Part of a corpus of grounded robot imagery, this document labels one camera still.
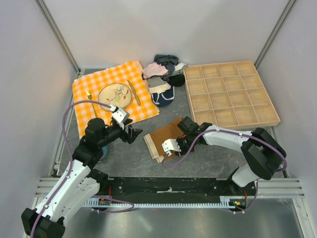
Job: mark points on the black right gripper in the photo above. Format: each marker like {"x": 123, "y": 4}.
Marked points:
{"x": 184, "y": 151}

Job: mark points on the pink underwear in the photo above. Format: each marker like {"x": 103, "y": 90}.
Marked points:
{"x": 154, "y": 69}

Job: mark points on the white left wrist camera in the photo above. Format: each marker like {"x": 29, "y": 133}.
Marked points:
{"x": 120, "y": 116}

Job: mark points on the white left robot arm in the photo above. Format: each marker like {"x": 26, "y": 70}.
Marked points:
{"x": 78, "y": 183}

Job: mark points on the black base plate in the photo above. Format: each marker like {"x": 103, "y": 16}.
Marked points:
{"x": 172, "y": 190}

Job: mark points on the gold fork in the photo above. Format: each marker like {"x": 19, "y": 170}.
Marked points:
{"x": 89, "y": 96}

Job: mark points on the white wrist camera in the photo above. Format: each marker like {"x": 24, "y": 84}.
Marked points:
{"x": 170, "y": 146}
{"x": 120, "y": 116}

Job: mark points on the brown underwear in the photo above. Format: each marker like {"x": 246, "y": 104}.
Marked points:
{"x": 156, "y": 138}

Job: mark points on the beige floral plate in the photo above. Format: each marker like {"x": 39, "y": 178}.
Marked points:
{"x": 116, "y": 95}

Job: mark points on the white grey underwear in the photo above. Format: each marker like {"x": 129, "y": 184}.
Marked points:
{"x": 179, "y": 68}

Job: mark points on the grey beige underwear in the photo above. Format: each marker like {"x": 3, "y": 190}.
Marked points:
{"x": 157, "y": 85}

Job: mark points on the striped dark underwear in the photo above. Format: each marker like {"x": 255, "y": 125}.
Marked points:
{"x": 168, "y": 61}

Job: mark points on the gold knife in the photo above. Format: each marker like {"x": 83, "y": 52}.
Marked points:
{"x": 134, "y": 92}

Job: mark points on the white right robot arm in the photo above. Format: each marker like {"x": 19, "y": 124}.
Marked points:
{"x": 264, "y": 156}

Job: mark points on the grey cable duct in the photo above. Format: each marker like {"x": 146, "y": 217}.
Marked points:
{"x": 223, "y": 203}

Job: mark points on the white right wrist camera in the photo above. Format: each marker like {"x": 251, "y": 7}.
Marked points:
{"x": 170, "y": 146}

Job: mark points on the black underwear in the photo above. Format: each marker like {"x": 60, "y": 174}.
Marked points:
{"x": 177, "y": 80}

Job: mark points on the blue bowl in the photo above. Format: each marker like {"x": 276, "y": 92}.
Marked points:
{"x": 105, "y": 150}

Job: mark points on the wooden compartment tray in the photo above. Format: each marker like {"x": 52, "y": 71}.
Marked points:
{"x": 230, "y": 95}

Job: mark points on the navy blue underwear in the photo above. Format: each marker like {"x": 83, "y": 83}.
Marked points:
{"x": 163, "y": 99}

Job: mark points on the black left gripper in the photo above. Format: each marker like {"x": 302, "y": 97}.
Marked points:
{"x": 131, "y": 137}

